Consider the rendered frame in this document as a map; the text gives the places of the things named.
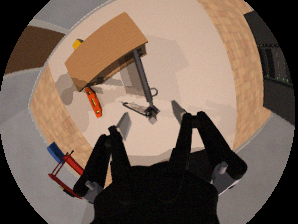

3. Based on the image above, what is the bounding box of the orange spirit level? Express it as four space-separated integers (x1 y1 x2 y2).
85 87 102 118

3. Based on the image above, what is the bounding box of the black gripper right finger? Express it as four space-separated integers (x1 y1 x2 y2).
156 100 247 204

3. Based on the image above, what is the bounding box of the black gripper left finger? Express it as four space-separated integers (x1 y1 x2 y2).
73 112 136 205

